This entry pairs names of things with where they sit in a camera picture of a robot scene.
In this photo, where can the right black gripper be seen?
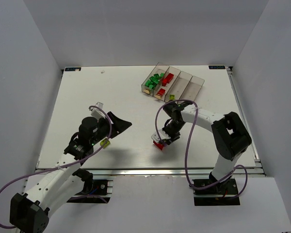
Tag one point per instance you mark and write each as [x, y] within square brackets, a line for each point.
[171, 137]

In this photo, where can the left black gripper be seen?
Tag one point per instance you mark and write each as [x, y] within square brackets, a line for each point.
[108, 124]

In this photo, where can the lime yellow brick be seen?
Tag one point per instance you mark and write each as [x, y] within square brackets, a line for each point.
[104, 143]

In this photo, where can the small lime piece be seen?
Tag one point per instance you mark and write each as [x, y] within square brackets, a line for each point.
[171, 97]

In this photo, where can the red brick with green top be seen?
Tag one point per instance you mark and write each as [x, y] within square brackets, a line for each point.
[161, 92]

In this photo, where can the green long brick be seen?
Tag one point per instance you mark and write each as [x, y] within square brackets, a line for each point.
[155, 78]

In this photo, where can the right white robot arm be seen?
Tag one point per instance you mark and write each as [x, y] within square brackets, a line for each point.
[230, 135]

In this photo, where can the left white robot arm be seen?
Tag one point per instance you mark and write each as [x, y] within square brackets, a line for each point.
[30, 212]

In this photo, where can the clear four-bin organizer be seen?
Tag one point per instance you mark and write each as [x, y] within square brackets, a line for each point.
[184, 85]

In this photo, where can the left corner logo sticker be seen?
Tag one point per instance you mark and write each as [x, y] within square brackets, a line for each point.
[72, 69]

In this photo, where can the corner logo sticker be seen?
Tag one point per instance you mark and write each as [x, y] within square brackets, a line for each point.
[216, 67]
[72, 69]

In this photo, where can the right corner logo sticker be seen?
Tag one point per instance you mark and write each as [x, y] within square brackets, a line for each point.
[216, 67]

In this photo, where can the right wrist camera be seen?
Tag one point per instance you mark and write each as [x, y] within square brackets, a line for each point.
[160, 136]

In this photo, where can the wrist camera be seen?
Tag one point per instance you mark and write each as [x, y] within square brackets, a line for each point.
[96, 110]
[160, 136]

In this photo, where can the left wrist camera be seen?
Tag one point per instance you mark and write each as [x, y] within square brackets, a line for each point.
[96, 110]

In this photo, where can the aluminium front rail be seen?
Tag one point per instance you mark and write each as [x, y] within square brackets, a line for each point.
[251, 171]

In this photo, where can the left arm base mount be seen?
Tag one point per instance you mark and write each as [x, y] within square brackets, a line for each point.
[95, 190]

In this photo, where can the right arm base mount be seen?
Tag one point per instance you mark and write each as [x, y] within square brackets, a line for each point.
[218, 195]

